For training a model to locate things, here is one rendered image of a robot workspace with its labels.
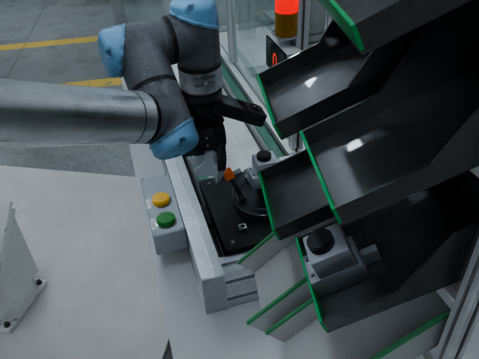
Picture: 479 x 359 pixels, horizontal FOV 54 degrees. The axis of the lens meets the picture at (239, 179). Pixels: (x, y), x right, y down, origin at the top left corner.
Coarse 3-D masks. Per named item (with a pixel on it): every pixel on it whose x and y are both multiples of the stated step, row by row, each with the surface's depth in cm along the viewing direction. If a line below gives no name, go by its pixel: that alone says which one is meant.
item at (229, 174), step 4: (228, 168) 96; (228, 172) 95; (232, 172) 96; (236, 172) 97; (240, 172) 96; (224, 176) 95; (228, 176) 96; (232, 176) 96; (236, 176) 97; (228, 180) 96; (232, 180) 97; (232, 184) 98; (236, 184) 98; (236, 188) 98; (236, 192) 99; (240, 192) 99; (240, 196) 100
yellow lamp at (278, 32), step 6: (276, 12) 100; (276, 18) 100; (282, 18) 99; (288, 18) 98; (294, 18) 99; (276, 24) 101; (282, 24) 99; (288, 24) 99; (294, 24) 100; (276, 30) 101; (282, 30) 100; (288, 30) 100; (294, 30) 101; (282, 36) 101; (288, 36) 101
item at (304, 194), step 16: (288, 160) 71; (304, 160) 72; (272, 176) 73; (288, 176) 72; (304, 176) 70; (272, 192) 71; (288, 192) 69; (304, 192) 67; (320, 192) 66; (272, 208) 68; (288, 208) 67; (304, 208) 65; (320, 208) 61; (272, 224) 63; (288, 224) 62; (304, 224) 62
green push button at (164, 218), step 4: (164, 212) 102; (168, 212) 102; (160, 216) 101; (164, 216) 101; (168, 216) 101; (172, 216) 101; (160, 220) 100; (164, 220) 100; (168, 220) 100; (172, 220) 100; (160, 224) 99; (164, 224) 99; (168, 224) 99
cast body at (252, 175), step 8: (264, 152) 96; (272, 152) 98; (256, 160) 96; (264, 160) 95; (272, 160) 96; (248, 168) 99; (256, 168) 96; (264, 168) 95; (248, 176) 99; (256, 176) 97; (256, 184) 97
